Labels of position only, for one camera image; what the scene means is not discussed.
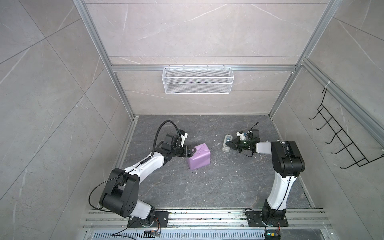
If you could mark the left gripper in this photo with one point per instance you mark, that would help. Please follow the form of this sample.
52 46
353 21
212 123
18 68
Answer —
186 154

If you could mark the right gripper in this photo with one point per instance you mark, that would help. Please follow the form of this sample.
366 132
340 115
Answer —
235 145

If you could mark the grey tape dispenser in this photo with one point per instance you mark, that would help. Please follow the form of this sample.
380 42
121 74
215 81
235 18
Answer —
227 139

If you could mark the pink wrapping paper sheet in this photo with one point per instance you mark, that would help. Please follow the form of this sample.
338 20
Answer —
201 157

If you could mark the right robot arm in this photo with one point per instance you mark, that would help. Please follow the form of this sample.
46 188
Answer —
287 163

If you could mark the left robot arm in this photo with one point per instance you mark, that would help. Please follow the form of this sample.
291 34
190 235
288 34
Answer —
121 192

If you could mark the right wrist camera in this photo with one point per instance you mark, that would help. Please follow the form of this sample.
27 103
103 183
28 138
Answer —
241 135

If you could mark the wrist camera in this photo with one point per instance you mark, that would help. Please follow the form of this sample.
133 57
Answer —
241 135
183 135

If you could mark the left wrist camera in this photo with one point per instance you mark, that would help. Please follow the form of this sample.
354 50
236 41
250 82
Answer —
183 135

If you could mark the white wire mesh basket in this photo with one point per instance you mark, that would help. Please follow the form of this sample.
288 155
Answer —
197 80

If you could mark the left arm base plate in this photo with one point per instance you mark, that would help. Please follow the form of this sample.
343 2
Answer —
152 221

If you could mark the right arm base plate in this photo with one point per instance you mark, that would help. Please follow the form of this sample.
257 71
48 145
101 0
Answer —
262 219

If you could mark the black wire hook rack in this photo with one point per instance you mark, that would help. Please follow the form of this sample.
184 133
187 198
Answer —
340 134

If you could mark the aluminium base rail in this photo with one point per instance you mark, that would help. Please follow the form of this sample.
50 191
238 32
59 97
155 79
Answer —
210 224

